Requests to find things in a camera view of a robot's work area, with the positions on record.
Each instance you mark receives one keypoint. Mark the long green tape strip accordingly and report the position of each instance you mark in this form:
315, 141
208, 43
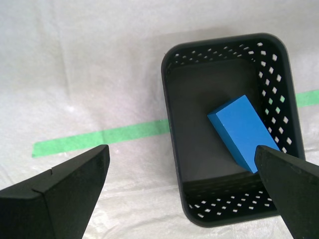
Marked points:
99, 138

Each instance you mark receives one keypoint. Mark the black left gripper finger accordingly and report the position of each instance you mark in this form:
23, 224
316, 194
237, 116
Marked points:
294, 194
49, 206

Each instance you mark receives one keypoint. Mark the black perforated plastic basket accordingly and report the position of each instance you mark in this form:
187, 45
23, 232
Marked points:
199, 124

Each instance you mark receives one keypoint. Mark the blue rectangular block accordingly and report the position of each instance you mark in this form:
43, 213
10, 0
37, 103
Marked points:
239, 129

